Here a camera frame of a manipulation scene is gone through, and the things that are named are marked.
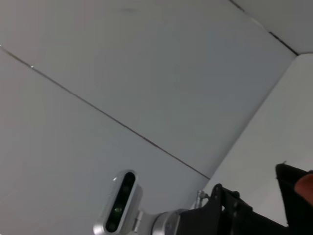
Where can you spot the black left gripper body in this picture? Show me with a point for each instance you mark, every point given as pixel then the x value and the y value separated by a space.
pixel 232 225

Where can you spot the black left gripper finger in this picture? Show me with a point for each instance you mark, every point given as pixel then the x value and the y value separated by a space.
pixel 236 203

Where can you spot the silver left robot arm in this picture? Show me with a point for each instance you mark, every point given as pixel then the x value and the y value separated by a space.
pixel 163 224

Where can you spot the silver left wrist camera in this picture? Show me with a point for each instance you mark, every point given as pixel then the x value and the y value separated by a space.
pixel 122 195

